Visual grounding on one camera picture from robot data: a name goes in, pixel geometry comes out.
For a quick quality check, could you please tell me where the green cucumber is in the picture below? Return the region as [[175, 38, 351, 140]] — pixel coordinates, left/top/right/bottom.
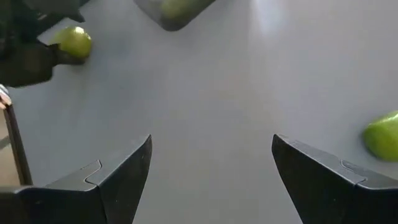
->
[[160, 0, 206, 19]]

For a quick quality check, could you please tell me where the black aluminium frame rail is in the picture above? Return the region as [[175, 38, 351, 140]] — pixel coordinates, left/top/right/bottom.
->
[[2, 104, 34, 187]]

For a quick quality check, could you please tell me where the clear plastic bin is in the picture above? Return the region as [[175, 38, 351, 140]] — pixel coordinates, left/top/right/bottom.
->
[[132, 0, 217, 32]]

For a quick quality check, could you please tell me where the grey table mat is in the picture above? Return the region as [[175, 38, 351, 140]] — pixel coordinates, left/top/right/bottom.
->
[[6, 0, 398, 224]]

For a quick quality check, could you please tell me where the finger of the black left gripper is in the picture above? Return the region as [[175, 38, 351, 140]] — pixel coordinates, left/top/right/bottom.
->
[[0, 0, 90, 41], [0, 42, 85, 88]]

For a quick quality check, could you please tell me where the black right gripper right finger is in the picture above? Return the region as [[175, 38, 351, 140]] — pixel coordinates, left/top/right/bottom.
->
[[271, 133, 398, 224]]

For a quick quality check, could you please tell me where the green lime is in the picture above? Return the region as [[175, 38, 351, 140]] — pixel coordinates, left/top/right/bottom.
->
[[49, 26, 93, 62], [362, 110, 398, 162]]

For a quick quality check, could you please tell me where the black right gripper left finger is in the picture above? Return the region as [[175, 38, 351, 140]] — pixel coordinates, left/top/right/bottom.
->
[[0, 134, 153, 224]]

